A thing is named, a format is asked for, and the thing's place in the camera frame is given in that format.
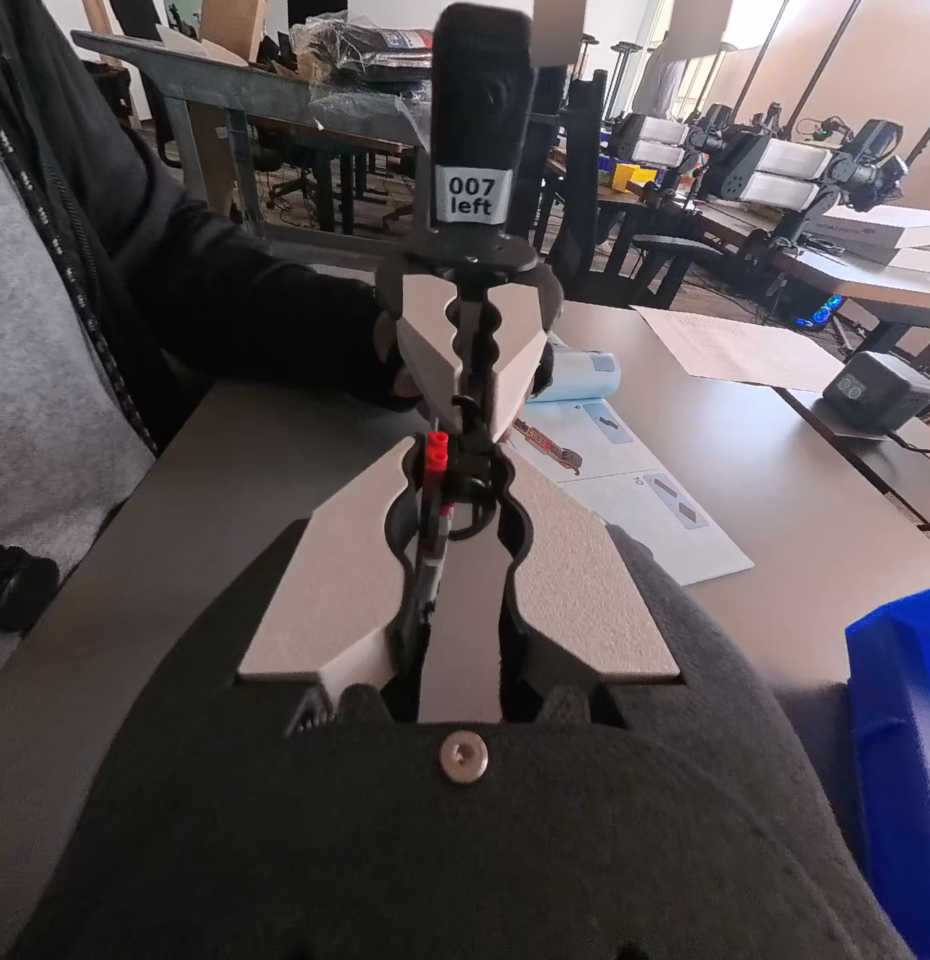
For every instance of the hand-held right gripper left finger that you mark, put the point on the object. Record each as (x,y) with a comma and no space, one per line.
(330,600)

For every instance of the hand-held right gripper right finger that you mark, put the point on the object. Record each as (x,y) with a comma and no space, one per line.
(585,600)

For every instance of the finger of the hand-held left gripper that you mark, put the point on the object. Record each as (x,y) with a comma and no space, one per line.
(427,337)
(521,352)

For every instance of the black curved toy brick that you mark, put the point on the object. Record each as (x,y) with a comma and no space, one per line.
(468,409)
(465,476)

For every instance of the grey red toy brick model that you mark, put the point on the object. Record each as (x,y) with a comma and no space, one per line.
(433,525)

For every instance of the person's left forearm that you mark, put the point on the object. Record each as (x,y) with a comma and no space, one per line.
(269,322)

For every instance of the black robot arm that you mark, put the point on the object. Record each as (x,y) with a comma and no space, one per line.
(862,165)
(727,157)

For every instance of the grey-brown desk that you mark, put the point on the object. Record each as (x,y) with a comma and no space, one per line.
(735,450)

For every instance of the dark side desk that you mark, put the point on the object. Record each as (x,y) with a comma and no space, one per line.
(877,457)

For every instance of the person's left hand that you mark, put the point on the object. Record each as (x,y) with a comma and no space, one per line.
(405,382)

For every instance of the brick instruction booklet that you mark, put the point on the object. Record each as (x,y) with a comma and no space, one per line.
(660,540)

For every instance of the plastic wrapped bundle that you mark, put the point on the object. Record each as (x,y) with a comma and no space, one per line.
(367,49)

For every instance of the black office chair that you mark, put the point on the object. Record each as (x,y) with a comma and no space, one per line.
(585,187)

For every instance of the black pole stand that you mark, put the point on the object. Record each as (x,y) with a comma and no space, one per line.
(626,75)

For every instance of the yellow storage bin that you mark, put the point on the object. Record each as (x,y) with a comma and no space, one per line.
(630,176)

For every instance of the black computer monitor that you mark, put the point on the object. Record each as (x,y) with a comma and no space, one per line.
(318,11)

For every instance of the white paper sheet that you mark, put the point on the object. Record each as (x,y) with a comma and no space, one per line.
(735,349)

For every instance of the brown cardboard box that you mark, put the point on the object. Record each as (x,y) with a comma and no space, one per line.
(232,26)

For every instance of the computer with coloured lights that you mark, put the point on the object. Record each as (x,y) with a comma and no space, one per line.
(821,311)

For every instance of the background work table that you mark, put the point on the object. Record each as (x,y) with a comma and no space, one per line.
(862,281)

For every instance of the blue plastic bin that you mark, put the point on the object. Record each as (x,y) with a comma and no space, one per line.
(900,750)

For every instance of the dark cube device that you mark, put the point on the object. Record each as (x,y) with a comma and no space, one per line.
(877,390)

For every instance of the large flat white box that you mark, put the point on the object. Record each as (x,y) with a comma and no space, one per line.
(885,225)

